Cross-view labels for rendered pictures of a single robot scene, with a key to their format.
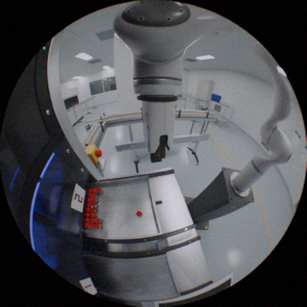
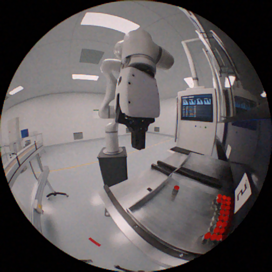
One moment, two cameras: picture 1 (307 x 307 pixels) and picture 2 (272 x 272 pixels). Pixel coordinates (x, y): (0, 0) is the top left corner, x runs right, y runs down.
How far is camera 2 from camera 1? 0.33 m
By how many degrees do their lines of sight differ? 101
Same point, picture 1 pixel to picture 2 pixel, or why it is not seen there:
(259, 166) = (114, 129)
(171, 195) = (136, 184)
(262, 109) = (61, 117)
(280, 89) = (114, 83)
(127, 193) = (166, 222)
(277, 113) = (111, 96)
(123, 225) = (193, 197)
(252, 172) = (114, 135)
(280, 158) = not seen: hidden behind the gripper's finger
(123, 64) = not seen: outside the picture
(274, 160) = not seen: hidden behind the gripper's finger
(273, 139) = (112, 111)
